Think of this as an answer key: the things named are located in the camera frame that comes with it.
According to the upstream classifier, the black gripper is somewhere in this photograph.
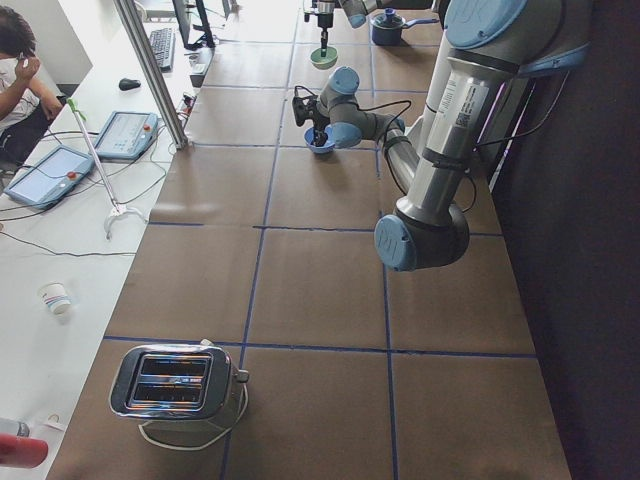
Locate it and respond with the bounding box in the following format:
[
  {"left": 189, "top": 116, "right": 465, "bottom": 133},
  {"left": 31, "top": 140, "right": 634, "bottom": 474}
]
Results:
[
  {"left": 309, "top": 102, "right": 330, "bottom": 147},
  {"left": 317, "top": 1, "right": 334, "bottom": 58}
]

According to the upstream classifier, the blue bowl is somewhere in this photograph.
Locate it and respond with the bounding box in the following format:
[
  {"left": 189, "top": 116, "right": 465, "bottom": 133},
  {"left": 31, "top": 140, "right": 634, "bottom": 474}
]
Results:
[{"left": 304, "top": 125, "right": 335, "bottom": 154}]

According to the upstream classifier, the green bowl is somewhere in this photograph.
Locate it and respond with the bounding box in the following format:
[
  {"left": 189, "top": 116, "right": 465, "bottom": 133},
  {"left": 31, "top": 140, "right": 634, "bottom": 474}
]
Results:
[{"left": 310, "top": 46, "right": 338, "bottom": 70}]

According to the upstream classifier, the blue saucepan with glass lid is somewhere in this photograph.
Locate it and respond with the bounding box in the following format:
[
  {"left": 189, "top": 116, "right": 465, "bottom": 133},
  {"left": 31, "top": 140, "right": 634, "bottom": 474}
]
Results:
[{"left": 371, "top": 8, "right": 439, "bottom": 46}]

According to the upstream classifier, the black monitor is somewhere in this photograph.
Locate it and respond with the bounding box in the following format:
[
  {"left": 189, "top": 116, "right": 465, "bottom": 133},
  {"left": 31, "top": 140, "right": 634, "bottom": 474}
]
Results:
[{"left": 172, "top": 0, "right": 216, "bottom": 51}]

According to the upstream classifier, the black keyboard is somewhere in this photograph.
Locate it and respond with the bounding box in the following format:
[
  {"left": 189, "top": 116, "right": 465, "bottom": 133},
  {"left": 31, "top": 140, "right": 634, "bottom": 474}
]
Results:
[{"left": 149, "top": 28, "right": 175, "bottom": 72}]

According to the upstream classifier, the far teach pendant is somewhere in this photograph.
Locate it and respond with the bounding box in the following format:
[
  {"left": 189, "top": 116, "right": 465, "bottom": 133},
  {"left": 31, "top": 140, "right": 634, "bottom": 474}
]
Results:
[{"left": 94, "top": 111, "right": 159, "bottom": 163}]

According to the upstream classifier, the teach pendant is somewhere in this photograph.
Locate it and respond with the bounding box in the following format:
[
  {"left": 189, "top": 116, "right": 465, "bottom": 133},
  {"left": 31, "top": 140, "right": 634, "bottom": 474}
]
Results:
[
  {"left": 94, "top": 111, "right": 159, "bottom": 163},
  {"left": 4, "top": 145, "right": 94, "bottom": 210}
]

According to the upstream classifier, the black computer mouse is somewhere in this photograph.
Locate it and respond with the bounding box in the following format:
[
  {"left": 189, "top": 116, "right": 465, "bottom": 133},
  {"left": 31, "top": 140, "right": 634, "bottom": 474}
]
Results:
[{"left": 118, "top": 78, "right": 141, "bottom": 91}]

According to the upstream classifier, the near teach pendant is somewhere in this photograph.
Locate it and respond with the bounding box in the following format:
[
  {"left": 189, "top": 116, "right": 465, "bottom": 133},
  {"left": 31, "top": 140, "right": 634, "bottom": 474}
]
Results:
[{"left": 4, "top": 145, "right": 94, "bottom": 210}]

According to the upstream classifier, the white toaster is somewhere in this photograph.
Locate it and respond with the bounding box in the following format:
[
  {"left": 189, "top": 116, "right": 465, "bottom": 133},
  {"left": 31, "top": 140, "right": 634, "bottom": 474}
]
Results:
[{"left": 109, "top": 341, "right": 249, "bottom": 436}]

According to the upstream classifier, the seated person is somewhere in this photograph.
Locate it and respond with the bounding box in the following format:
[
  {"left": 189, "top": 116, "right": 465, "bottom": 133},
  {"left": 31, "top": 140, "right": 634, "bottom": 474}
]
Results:
[{"left": 1, "top": 5, "right": 63, "bottom": 169}]

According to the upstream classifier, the paper cup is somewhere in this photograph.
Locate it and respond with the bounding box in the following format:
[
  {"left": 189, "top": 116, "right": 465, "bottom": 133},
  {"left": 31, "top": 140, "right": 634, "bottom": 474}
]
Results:
[{"left": 38, "top": 282, "right": 71, "bottom": 315}]

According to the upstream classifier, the red bottle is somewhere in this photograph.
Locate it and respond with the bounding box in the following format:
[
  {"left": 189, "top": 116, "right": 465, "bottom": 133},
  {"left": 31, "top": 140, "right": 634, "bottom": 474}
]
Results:
[{"left": 0, "top": 433, "right": 49, "bottom": 469}]

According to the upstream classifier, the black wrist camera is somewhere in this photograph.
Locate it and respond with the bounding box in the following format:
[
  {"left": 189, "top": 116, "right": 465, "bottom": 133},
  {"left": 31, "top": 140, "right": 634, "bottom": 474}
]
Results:
[{"left": 291, "top": 85, "right": 318, "bottom": 127}]

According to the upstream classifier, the aluminium frame post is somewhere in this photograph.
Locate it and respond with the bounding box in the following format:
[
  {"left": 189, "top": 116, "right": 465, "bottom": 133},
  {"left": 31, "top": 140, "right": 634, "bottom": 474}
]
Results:
[{"left": 114, "top": 0, "right": 188, "bottom": 150}]

